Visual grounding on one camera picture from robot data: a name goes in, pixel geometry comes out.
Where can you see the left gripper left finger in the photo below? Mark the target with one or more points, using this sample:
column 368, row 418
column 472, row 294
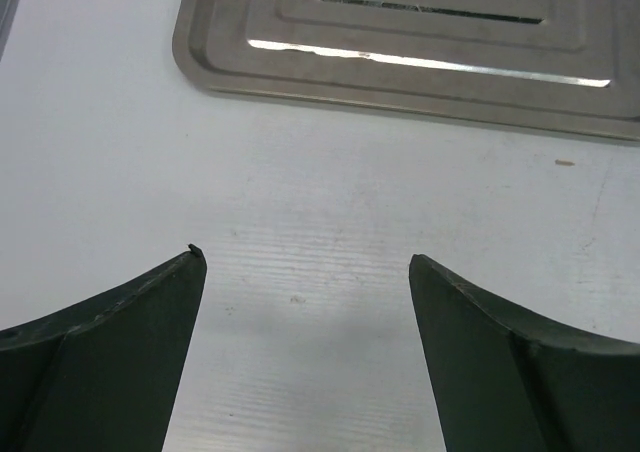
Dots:
column 103, row 374

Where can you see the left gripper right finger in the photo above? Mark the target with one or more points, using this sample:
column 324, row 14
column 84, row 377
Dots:
column 506, row 378

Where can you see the steel tray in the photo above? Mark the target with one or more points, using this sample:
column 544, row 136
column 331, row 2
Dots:
column 566, row 65

